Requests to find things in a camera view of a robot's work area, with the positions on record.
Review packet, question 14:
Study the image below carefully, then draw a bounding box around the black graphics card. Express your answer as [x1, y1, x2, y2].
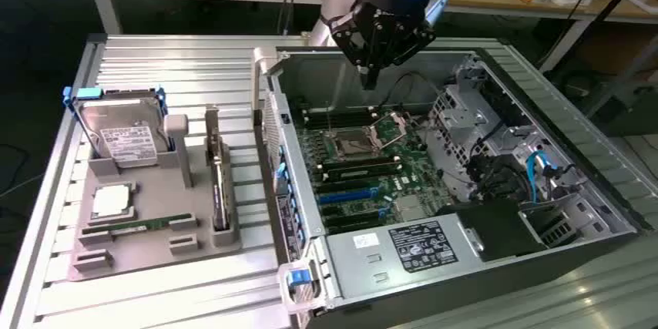
[204, 103, 237, 232]

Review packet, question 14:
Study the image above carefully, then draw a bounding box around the black RAM slot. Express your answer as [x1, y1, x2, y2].
[302, 107, 379, 119]
[303, 116, 383, 130]

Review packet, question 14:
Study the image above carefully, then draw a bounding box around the silver disk bay cage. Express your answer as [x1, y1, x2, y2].
[427, 55, 522, 161]

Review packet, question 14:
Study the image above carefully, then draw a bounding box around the metal socket cover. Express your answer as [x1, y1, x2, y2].
[366, 109, 414, 151]

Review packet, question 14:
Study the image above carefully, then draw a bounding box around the CPU socket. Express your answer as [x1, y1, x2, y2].
[327, 128, 383, 160]

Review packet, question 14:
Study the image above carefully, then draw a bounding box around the cluttered wooden desk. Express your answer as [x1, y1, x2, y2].
[441, 0, 658, 72]

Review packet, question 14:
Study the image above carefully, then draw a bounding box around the black installed RAM stick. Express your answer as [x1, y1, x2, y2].
[318, 156, 403, 180]

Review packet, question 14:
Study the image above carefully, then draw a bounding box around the green motherboard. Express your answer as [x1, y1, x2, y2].
[295, 105, 457, 236]

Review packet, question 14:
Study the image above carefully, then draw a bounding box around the black tripod pole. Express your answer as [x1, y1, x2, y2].
[539, 0, 642, 72]

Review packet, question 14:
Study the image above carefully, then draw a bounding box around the silver chipset heatsink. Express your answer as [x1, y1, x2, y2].
[394, 195, 429, 223]

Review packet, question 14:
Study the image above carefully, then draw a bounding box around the black expansion slot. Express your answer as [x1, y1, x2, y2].
[323, 208, 386, 230]

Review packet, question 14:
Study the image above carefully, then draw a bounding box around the silver hard disk drive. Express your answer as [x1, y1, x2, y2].
[80, 99, 172, 169]

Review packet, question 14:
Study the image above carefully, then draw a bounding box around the black plastic shroud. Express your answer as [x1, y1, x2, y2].
[437, 200, 550, 265]

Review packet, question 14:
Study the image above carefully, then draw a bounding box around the blue disk caddy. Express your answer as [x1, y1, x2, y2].
[60, 85, 172, 153]

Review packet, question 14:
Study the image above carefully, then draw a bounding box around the grey parts rack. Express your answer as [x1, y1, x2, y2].
[70, 114, 243, 280]

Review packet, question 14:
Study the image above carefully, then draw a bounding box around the silver power supply unit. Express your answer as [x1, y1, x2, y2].
[323, 217, 489, 300]

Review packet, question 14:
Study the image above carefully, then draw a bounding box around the blue case latch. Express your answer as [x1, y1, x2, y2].
[286, 268, 313, 288]

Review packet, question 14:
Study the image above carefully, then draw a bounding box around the silver CPU chip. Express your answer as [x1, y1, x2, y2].
[91, 186, 134, 219]

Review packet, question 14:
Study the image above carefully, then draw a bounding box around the green RAM stick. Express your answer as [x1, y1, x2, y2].
[82, 217, 174, 236]

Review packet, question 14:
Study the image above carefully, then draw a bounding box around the black open PC case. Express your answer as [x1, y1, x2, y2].
[251, 45, 652, 329]

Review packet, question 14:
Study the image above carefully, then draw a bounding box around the black looped case wire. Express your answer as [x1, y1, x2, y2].
[386, 70, 450, 108]

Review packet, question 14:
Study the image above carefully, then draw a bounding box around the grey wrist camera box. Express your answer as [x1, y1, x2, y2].
[423, 0, 451, 34]

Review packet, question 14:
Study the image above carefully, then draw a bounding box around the black wire bundle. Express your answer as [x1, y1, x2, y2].
[462, 154, 530, 203]

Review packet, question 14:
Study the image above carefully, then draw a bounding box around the blue disk wire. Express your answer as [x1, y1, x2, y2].
[526, 149, 553, 205]

